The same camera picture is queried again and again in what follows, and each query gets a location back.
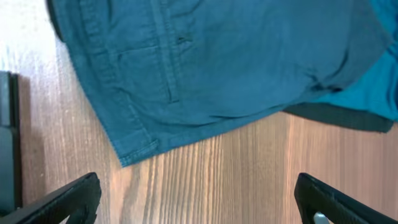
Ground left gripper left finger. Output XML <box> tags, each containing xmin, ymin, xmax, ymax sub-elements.
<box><xmin>1</xmin><ymin>172</ymin><xmax>101</xmax><ymax>224</ymax></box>

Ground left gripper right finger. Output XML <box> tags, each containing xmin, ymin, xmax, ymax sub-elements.
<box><xmin>294</xmin><ymin>172</ymin><xmax>397</xmax><ymax>224</ymax></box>

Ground dark blue shorts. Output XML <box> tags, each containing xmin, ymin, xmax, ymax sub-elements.
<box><xmin>47</xmin><ymin>0</ymin><xmax>392</xmax><ymax>167</ymax></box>

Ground black garment under shirt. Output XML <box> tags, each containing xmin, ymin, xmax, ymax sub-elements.
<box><xmin>284</xmin><ymin>103</ymin><xmax>394</xmax><ymax>133</ymax></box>

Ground bright blue shirt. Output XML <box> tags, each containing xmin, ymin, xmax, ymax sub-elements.
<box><xmin>310</xmin><ymin>0</ymin><xmax>398</xmax><ymax>122</ymax></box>

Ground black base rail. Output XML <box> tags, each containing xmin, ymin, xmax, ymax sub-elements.
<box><xmin>1</xmin><ymin>71</ymin><xmax>22</xmax><ymax>217</ymax></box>

